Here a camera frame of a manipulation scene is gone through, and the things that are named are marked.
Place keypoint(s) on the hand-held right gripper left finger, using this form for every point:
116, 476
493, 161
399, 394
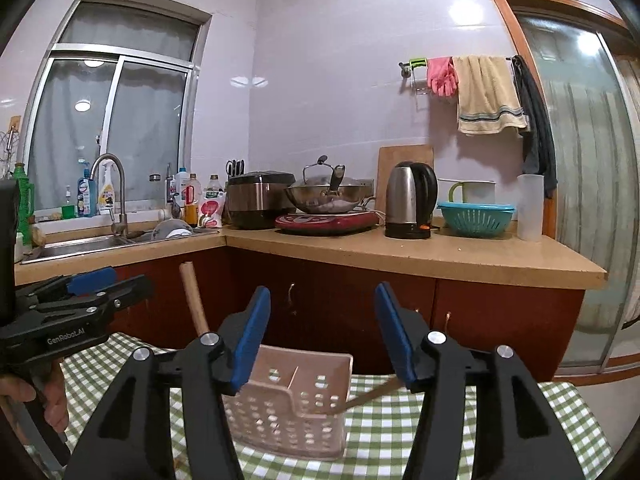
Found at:
252, 340

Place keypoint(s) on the teal plastic colander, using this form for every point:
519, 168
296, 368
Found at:
475, 220

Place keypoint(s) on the white spray cleaner bottle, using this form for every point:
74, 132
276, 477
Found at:
106, 195

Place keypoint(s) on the small steel water tap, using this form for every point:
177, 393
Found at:
171, 195

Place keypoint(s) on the metal towel rail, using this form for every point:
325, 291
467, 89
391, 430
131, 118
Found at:
406, 66

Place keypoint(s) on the wooden door frame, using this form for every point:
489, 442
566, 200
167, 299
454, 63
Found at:
505, 35

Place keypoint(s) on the hanging metal utensils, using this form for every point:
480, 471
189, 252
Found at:
9, 145

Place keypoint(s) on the tan kitchen countertop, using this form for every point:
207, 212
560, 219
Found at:
450, 257

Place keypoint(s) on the pink rubber gloves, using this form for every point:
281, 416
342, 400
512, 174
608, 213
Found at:
442, 77

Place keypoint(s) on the pink white seasoning bag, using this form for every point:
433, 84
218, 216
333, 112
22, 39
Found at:
211, 210

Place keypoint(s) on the beige striped towel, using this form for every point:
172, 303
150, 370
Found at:
487, 95

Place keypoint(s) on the dark hanging cloth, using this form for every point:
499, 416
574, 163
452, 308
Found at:
537, 135

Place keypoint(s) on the red-brown kitchen cabinets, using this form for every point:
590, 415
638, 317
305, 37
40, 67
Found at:
500, 325

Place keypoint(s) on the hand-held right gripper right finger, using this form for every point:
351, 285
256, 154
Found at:
392, 340

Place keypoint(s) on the steel wok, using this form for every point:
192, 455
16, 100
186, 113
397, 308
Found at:
325, 201

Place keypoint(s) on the sliding glass window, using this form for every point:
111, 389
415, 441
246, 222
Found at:
65, 125

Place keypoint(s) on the steel electric kettle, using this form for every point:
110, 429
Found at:
402, 195

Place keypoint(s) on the green white checkered tablecloth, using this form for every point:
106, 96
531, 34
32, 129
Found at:
380, 440

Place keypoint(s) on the blue dish soap bottle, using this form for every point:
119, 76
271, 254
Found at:
86, 200

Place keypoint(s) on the red label oil bottle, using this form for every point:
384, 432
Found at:
191, 205

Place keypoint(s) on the black steel rice cooker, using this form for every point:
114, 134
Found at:
255, 200

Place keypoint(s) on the frosted glass sliding door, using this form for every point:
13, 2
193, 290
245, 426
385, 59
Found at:
580, 185

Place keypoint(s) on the red induction cooker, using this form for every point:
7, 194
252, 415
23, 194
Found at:
325, 222

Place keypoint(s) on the glass wok lid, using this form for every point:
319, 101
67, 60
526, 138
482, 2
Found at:
315, 180

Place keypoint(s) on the green thermos flask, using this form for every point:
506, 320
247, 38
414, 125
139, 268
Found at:
24, 205

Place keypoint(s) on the pink perforated utensil basket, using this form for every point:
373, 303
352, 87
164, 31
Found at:
280, 410

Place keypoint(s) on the white bowls in sink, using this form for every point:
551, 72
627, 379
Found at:
172, 230

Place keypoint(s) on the curved steel faucet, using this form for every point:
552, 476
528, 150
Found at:
121, 200

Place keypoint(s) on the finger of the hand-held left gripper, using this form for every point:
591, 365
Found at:
92, 280
130, 290

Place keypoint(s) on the small clear pump bottle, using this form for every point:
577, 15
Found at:
67, 196

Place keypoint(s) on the translucent white cup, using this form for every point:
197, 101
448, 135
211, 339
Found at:
529, 210

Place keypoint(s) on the wooden cutting board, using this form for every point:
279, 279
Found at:
387, 170

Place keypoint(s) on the person's left hand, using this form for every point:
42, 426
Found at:
52, 402

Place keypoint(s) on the stainless steel sink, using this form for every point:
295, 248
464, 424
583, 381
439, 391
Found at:
75, 246

